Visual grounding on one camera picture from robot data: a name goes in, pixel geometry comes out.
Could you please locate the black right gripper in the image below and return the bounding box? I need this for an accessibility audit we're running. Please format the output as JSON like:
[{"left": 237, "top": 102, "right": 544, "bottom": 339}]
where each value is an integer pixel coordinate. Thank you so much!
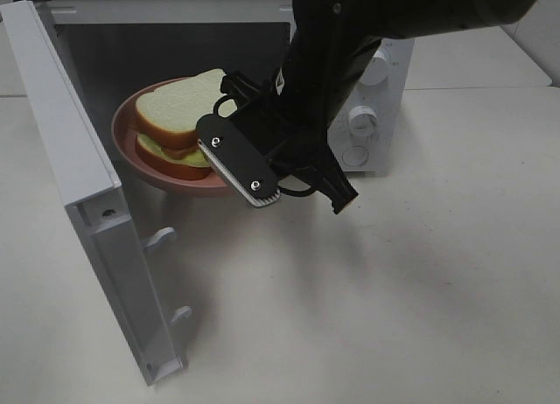
[{"left": 219, "top": 72, "right": 358, "bottom": 214}]

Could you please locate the toy sandwich with lettuce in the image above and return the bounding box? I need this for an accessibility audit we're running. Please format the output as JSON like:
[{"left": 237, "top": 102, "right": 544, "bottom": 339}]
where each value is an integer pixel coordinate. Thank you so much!
[{"left": 135, "top": 68, "right": 225, "bottom": 181}]

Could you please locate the pink plastic plate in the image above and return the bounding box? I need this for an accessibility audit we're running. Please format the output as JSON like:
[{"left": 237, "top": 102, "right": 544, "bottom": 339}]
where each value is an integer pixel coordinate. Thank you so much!
[{"left": 111, "top": 78, "right": 233, "bottom": 198}]

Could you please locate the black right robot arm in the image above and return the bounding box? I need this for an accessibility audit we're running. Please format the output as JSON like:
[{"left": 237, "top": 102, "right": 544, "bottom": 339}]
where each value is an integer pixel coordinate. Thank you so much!
[{"left": 212, "top": 0, "right": 537, "bottom": 212}]

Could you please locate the white microwave oven body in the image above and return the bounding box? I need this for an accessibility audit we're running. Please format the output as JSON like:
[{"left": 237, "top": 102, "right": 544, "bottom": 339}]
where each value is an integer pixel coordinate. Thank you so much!
[{"left": 12, "top": 0, "right": 416, "bottom": 178}]

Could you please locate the lower white microwave knob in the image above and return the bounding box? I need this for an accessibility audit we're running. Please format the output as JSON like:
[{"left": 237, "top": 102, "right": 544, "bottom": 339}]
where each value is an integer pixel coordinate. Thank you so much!
[{"left": 348, "top": 106, "right": 377, "bottom": 138}]

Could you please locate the white microwave knob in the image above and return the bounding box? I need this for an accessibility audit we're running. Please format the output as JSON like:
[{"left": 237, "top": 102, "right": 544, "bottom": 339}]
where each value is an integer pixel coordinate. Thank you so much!
[
  {"left": 348, "top": 106, "right": 377, "bottom": 138},
  {"left": 360, "top": 45, "right": 390, "bottom": 87}
]

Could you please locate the round white door button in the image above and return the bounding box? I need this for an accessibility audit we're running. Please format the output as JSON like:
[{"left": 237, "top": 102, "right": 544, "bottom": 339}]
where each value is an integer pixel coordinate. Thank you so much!
[{"left": 342, "top": 146, "right": 368, "bottom": 167}]

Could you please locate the upper white microwave knob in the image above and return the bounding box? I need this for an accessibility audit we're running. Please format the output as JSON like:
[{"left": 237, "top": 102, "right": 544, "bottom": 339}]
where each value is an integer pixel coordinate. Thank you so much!
[{"left": 360, "top": 45, "right": 390, "bottom": 87}]

